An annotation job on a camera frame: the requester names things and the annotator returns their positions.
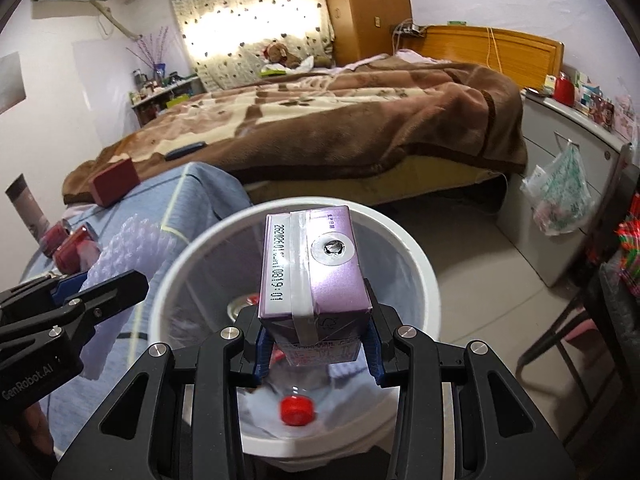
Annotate grey thermos flask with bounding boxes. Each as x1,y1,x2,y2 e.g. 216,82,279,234
6,174,50,242

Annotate left hand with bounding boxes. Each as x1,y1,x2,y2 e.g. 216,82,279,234
24,402,54,455

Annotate heart patterned curtain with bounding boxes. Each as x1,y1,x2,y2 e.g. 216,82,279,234
170,0,334,91

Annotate wooden headboard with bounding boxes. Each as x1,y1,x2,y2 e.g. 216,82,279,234
401,25,564,89

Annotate brown patterned blanket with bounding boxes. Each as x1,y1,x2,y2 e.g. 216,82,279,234
62,56,527,205

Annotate red soda can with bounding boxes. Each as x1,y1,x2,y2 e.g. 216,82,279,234
39,219,72,258
53,223,101,275

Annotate dark red gift box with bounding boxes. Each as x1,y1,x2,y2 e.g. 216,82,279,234
89,158,140,208

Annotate red cup on cabinet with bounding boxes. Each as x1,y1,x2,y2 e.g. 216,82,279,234
553,73,575,107

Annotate hanging plastic bag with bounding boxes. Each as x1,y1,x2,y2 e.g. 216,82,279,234
520,141,596,237

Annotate silver wall poster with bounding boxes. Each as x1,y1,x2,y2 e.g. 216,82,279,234
0,52,26,114

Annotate pink stool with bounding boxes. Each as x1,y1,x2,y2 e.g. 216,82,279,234
565,318,606,361

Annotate purple flower branches vase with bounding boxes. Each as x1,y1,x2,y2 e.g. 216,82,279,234
126,26,169,84

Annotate purple milk carton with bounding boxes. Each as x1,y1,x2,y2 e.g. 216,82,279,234
258,206,372,366

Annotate brown teddy bear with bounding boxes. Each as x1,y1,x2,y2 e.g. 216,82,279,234
264,41,302,70

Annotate dark phone on bed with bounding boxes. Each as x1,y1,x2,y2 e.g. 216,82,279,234
164,142,206,162

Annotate clear plastic bottle red cap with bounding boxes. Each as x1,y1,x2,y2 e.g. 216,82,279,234
252,350,352,428

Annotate grey bedside cabinet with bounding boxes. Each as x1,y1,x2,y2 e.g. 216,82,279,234
497,88,631,287

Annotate cluttered white shelf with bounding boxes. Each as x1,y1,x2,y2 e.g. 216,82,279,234
129,73,205,126

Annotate white trash bin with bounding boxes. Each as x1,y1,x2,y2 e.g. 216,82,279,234
151,196,442,471

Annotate wooden wardrobe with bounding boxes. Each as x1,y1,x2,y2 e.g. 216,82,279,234
326,0,411,66

